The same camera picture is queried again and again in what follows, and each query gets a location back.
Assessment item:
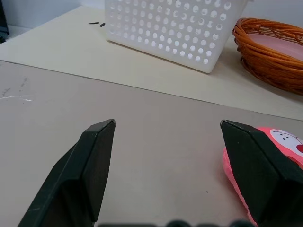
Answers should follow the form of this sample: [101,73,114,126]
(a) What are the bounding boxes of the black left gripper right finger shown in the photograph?
[220,120,303,227]

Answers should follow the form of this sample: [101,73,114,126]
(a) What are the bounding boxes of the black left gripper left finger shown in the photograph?
[18,119,116,227]

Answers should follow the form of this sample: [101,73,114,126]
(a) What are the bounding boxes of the pink plush toy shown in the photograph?
[223,127,303,227]

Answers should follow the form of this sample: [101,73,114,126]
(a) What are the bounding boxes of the brown wicker basket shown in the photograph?
[232,17,303,96]

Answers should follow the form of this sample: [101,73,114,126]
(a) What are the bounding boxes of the pink plate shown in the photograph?
[246,33,303,59]

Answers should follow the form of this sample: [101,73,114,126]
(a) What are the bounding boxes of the white perforated plastic basket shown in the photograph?
[104,0,254,74]

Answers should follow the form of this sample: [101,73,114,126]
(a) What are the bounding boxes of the black object at edge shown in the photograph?
[0,0,9,44]

